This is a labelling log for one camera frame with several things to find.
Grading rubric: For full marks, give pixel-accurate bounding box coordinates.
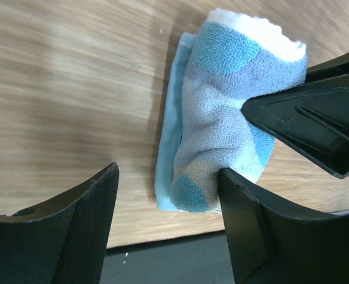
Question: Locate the polka dot striped towel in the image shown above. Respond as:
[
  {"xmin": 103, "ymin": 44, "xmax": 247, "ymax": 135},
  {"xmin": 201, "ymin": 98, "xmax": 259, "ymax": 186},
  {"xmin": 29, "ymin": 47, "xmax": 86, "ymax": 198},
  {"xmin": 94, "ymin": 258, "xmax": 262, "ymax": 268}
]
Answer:
[{"xmin": 154, "ymin": 8, "xmax": 308, "ymax": 212}]

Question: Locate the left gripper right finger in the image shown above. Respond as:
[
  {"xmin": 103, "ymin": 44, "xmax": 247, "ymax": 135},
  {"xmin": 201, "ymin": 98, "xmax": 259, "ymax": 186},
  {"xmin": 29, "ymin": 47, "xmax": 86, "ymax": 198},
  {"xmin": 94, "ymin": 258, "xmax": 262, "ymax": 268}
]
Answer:
[{"xmin": 218, "ymin": 169, "xmax": 349, "ymax": 283}]

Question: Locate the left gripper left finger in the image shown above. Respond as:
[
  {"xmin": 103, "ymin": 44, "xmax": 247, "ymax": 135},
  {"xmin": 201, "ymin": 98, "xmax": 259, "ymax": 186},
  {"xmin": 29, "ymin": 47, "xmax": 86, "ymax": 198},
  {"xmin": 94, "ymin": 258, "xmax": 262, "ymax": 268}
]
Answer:
[{"xmin": 0, "ymin": 163, "xmax": 119, "ymax": 283}]

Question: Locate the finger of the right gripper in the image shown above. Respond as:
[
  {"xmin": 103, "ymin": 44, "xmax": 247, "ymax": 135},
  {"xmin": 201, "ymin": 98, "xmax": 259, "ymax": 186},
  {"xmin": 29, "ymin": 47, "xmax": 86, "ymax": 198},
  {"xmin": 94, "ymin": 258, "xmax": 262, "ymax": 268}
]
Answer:
[{"xmin": 242, "ymin": 53, "xmax": 349, "ymax": 179}]

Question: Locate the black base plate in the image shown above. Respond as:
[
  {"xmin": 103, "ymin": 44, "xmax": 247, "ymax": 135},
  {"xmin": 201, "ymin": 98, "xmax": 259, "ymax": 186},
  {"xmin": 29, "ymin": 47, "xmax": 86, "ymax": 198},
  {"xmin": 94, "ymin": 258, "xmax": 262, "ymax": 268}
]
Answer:
[{"xmin": 101, "ymin": 230, "xmax": 236, "ymax": 283}]

